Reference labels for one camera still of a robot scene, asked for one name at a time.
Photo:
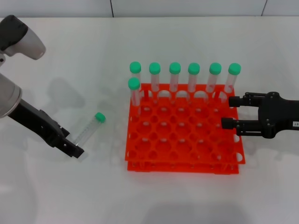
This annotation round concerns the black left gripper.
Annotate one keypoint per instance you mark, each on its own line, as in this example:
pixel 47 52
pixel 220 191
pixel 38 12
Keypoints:
pixel 37 121

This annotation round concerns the clear test tube green cap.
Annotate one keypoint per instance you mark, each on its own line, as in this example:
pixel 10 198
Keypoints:
pixel 135 67
pixel 90 127
pixel 175 67
pixel 215 68
pixel 134 84
pixel 234 68
pixel 154 68
pixel 194 68

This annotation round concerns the orange test tube rack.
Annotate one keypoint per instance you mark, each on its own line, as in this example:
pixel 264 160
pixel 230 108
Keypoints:
pixel 163 169

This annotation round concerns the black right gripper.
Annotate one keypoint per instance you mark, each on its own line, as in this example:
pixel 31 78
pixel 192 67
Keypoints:
pixel 278 114

